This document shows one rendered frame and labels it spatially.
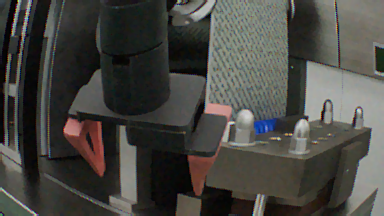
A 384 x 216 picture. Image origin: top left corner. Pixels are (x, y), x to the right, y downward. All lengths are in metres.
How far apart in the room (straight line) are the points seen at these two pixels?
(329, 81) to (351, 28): 2.59
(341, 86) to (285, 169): 2.88
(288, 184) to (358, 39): 0.43
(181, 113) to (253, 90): 0.52
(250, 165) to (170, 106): 0.35
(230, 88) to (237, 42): 0.07
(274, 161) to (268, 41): 0.29
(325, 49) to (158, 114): 0.71
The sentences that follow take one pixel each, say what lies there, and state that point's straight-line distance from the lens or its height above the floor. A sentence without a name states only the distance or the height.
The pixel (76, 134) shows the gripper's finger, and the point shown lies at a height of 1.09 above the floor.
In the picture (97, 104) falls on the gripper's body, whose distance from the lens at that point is 0.56.
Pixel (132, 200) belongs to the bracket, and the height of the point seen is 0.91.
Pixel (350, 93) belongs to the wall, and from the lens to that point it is 3.69.
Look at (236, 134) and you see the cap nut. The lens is 0.91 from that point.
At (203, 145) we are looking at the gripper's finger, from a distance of 0.54.
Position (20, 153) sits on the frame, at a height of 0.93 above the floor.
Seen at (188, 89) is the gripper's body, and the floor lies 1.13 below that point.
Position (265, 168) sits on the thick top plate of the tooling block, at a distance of 0.87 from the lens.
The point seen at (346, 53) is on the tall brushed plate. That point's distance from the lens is 1.19.
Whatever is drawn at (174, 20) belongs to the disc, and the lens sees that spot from 0.99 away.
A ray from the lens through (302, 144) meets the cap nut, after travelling 0.87.
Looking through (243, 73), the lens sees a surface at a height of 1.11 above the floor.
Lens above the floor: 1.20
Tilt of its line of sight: 8 degrees down
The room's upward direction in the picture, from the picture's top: 5 degrees clockwise
